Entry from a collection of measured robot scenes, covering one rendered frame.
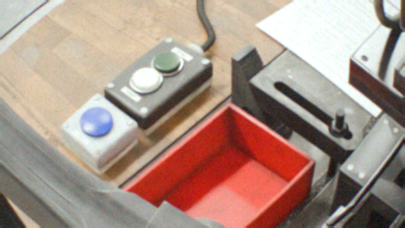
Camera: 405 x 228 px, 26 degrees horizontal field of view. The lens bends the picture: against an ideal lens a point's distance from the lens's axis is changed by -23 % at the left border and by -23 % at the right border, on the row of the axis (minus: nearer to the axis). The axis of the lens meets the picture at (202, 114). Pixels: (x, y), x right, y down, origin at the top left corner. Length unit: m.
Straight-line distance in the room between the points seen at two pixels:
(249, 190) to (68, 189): 0.50
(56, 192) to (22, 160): 0.03
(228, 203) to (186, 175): 0.05
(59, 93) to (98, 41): 0.10
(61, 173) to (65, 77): 0.60
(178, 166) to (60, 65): 0.24
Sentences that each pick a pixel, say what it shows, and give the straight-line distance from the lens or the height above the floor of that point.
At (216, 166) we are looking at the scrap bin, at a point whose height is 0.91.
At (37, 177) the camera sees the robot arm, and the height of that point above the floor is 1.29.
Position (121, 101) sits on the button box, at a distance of 1.12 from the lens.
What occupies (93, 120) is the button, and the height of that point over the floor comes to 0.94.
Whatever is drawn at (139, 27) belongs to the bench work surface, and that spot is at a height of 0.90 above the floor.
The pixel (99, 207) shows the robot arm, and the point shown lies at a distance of 0.59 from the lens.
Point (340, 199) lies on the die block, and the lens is 1.02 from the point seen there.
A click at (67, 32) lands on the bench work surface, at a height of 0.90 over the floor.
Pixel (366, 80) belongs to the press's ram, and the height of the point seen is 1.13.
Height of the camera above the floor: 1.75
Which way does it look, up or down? 48 degrees down
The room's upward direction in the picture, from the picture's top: 1 degrees counter-clockwise
